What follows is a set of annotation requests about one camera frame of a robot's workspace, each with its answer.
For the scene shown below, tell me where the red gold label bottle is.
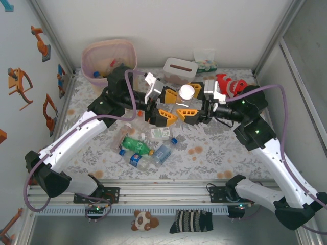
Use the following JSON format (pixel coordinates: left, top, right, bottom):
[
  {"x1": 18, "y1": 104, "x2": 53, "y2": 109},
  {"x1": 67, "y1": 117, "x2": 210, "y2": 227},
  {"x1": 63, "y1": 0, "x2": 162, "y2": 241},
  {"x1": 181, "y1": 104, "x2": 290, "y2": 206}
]
[{"x1": 107, "y1": 58, "x2": 125, "y2": 76}]

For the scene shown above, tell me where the green white label bottle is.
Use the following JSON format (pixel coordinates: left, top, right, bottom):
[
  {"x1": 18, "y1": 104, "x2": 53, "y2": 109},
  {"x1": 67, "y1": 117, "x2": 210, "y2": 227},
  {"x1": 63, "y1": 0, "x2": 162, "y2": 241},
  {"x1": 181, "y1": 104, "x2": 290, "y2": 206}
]
[{"x1": 140, "y1": 126, "x2": 172, "y2": 142}]

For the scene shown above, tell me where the aluminium window frame bar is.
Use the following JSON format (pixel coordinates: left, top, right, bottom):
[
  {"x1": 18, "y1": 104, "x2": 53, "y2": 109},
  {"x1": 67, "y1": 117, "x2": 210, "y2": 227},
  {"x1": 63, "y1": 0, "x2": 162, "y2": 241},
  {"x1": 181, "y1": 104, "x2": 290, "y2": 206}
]
[{"x1": 279, "y1": 38, "x2": 327, "y2": 154}]

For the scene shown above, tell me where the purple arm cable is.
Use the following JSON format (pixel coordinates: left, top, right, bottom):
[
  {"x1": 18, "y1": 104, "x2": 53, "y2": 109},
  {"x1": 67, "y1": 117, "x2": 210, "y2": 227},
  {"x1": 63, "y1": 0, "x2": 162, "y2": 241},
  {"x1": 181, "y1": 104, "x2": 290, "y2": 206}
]
[
  {"x1": 25, "y1": 70, "x2": 148, "y2": 223},
  {"x1": 224, "y1": 84, "x2": 327, "y2": 235}
]

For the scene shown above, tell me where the panda plush toy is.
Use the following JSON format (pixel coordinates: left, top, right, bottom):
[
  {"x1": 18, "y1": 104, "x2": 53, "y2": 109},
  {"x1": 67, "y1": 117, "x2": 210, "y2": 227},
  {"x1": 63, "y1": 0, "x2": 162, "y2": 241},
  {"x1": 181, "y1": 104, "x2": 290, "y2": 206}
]
[{"x1": 130, "y1": 210, "x2": 160, "y2": 232}]

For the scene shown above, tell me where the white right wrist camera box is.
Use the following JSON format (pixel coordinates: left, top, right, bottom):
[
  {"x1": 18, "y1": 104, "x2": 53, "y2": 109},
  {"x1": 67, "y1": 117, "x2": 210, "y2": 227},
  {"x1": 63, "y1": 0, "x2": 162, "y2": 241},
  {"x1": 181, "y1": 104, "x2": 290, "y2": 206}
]
[{"x1": 203, "y1": 79, "x2": 227, "y2": 104}]

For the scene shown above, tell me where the white tissue box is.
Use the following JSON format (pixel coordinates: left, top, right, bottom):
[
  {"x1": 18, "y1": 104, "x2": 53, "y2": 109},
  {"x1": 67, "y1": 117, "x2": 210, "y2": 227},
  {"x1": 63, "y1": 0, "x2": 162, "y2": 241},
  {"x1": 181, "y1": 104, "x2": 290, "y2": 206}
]
[{"x1": 163, "y1": 57, "x2": 199, "y2": 85}]

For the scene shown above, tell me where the teal wall decal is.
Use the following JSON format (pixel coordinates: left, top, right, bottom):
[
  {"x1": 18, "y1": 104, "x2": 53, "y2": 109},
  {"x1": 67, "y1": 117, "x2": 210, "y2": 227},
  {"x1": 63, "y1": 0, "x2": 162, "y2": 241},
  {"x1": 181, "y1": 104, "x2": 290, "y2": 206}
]
[{"x1": 0, "y1": 0, "x2": 15, "y2": 13}]

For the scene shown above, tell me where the aluminium frame post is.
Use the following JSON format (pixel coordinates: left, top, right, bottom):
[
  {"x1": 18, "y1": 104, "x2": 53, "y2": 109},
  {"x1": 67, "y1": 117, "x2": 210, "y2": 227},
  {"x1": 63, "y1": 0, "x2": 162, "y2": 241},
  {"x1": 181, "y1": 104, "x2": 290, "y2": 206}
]
[
  {"x1": 28, "y1": 0, "x2": 77, "y2": 76},
  {"x1": 254, "y1": 0, "x2": 306, "y2": 76}
]

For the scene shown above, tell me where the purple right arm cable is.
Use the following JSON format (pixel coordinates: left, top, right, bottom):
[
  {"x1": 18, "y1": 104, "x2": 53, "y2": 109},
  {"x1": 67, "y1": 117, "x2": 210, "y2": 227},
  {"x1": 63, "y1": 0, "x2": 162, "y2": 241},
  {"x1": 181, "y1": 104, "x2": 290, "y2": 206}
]
[{"x1": 224, "y1": 84, "x2": 327, "y2": 235}]

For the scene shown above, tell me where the beige bin pink liner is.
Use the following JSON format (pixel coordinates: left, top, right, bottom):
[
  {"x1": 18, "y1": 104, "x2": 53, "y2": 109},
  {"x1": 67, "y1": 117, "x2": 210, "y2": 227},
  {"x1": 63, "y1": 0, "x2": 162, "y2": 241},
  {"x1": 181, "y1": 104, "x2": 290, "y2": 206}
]
[{"x1": 81, "y1": 39, "x2": 139, "y2": 97}]

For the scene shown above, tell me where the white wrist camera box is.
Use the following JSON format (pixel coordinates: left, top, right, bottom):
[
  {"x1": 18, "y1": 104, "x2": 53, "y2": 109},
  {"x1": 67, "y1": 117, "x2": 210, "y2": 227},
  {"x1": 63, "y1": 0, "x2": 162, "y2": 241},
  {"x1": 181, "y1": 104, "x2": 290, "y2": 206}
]
[
  {"x1": 203, "y1": 79, "x2": 227, "y2": 104},
  {"x1": 143, "y1": 72, "x2": 164, "y2": 105}
]

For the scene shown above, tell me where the green tissue pack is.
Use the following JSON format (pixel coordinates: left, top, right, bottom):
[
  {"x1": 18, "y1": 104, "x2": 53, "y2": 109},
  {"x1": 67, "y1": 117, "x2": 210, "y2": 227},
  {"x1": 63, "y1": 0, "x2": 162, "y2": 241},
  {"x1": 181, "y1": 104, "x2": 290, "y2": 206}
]
[{"x1": 193, "y1": 48, "x2": 218, "y2": 74}]

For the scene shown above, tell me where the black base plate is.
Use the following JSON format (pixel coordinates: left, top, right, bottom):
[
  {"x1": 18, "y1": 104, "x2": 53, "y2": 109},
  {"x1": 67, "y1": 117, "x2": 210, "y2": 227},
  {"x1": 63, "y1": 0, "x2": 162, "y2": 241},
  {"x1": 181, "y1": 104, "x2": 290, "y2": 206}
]
[
  {"x1": 209, "y1": 185, "x2": 256, "y2": 204},
  {"x1": 73, "y1": 187, "x2": 121, "y2": 204}
]

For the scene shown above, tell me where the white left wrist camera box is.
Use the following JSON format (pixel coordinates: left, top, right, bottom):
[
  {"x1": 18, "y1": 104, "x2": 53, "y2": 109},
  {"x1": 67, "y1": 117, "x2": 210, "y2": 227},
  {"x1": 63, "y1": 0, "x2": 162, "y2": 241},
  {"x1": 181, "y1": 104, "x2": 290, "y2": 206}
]
[{"x1": 143, "y1": 72, "x2": 164, "y2": 105}]

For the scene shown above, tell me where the blue wall decal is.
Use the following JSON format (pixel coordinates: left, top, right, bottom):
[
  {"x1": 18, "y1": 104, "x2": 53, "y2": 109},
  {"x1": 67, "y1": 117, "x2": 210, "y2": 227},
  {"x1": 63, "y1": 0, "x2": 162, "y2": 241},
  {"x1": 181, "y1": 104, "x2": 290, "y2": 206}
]
[{"x1": 57, "y1": 63, "x2": 67, "y2": 99}]

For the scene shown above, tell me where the red shark plush toy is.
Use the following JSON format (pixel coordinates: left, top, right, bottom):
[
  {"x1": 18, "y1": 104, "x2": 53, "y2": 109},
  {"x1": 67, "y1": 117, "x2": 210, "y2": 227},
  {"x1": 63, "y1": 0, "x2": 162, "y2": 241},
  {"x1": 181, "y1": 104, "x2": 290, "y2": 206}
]
[{"x1": 216, "y1": 73, "x2": 250, "y2": 97}]

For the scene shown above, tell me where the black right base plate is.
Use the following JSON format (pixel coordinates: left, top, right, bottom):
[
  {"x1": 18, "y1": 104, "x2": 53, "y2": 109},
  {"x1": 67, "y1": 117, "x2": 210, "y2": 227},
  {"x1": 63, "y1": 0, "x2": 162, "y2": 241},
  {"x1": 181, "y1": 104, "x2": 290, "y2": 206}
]
[{"x1": 209, "y1": 185, "x2": 256, "y2": 204}]

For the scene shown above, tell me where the green soda bottle orange cap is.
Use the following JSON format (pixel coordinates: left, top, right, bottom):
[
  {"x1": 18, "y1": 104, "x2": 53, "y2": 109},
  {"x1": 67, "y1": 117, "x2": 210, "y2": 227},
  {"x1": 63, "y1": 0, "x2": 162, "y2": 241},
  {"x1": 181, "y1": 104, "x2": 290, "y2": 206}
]
[{"x1": 121, "y1": 136, "x2": 155, "y2": 156}]

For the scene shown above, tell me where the lime label clear bottle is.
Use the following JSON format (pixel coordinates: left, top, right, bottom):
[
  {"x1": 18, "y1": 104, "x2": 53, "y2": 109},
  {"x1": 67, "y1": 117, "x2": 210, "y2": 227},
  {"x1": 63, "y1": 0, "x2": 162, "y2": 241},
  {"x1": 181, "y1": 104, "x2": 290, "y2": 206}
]
[{"x1": 172, "y1": 84, "x2": 196, "y2": 118}]

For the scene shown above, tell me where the pepsi bottle blue cap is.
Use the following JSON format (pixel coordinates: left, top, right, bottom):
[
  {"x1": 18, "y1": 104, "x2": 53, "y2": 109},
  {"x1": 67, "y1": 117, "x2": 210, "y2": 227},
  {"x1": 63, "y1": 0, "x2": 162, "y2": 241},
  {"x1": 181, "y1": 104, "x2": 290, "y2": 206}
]
[{"x1": 119, "y1": 149, "x2": 151, "y2": 172}]

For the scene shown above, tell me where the white slotted cable duct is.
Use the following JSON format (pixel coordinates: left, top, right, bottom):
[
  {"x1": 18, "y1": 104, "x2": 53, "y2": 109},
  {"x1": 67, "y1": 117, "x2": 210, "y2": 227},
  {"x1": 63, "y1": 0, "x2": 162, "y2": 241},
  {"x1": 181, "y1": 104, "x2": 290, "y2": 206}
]
[{"x1": 35, "y1": 206, "x2": 229, "y2": 216}]

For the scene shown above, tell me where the black white striped sock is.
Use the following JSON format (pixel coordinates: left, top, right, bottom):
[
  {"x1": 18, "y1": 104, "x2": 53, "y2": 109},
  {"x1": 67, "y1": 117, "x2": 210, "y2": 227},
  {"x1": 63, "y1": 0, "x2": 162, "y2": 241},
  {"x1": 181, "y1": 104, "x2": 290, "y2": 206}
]
[{"x1": 169, "y1": 209, "x2": 214, "y2": 234}]

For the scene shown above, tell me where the crushed clear plastic bottle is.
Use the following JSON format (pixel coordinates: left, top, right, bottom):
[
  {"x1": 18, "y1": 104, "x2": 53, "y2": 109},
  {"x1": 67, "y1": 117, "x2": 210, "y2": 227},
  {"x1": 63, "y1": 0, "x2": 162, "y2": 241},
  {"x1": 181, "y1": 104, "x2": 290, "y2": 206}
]
[{"x1": 127, "y1": 118, "x2": 149, "y2": 131}]

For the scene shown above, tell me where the crushed bottle light blue label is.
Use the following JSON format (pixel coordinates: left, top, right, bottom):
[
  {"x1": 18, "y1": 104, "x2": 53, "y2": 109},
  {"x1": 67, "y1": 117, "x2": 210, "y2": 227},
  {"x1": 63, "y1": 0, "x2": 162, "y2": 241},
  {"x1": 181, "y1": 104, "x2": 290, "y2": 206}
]
[{"x1": 150, "y1": 138, "x2": 179, "y2": 167}]

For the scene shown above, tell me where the pinkish bottle white cap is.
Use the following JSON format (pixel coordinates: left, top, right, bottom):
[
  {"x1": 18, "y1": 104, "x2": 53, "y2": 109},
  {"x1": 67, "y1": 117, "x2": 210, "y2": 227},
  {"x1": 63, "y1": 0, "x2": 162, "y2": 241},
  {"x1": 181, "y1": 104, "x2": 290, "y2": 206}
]
[{"x1": 111, "y1": 122, "x2": 135, "y2": 150}]

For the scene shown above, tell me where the aluminium front rail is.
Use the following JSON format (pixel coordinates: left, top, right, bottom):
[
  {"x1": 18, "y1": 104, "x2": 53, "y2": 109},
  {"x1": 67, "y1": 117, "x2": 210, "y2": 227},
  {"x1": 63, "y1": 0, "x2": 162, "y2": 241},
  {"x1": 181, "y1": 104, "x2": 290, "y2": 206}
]
[{"x1": 24, "y1": 178, "x2": 307, "y2": 206}]

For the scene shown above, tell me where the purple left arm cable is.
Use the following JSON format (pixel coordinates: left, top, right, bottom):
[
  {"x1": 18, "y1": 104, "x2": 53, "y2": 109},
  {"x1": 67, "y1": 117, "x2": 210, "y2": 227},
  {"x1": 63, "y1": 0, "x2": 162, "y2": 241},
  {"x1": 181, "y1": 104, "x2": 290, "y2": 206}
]
[{"x1": 25, "y1": 70, "x2": 148, "y2": 223}]

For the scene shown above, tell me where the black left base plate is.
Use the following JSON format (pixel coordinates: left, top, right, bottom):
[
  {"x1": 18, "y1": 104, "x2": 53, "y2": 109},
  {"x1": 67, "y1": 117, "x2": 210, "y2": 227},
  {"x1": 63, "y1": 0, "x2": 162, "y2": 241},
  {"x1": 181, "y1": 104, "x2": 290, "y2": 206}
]
[{"x1": 73, "y1": 187, "x2": 121, "y2": 204}]

